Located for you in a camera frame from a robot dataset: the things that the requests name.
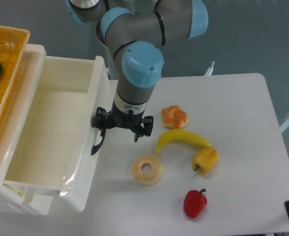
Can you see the white drawer cabinet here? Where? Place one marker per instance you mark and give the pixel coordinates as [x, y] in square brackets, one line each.
[20, 199]

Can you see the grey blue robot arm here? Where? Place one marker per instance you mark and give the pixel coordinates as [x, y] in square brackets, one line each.
[134, 42]

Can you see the knotted bread roll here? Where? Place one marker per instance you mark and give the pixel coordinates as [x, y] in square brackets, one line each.
[174, 117]

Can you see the red bell pepper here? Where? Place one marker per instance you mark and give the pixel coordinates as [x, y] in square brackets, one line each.
[194, 203]

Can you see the beige donut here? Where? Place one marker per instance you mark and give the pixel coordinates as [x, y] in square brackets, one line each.
[147, 169]

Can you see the yellow bell pepper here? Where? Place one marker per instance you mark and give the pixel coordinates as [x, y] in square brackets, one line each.
[205, 160]

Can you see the black top drawer handle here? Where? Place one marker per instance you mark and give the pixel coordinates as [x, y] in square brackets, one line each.
[96, 148]

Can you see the yellow woven basket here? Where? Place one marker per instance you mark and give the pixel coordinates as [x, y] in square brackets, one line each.
[13, 42]

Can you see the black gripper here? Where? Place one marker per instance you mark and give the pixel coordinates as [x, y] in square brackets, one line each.
[140, 126]

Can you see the yellow banana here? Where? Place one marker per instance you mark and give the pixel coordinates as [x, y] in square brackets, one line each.
[182, 136]

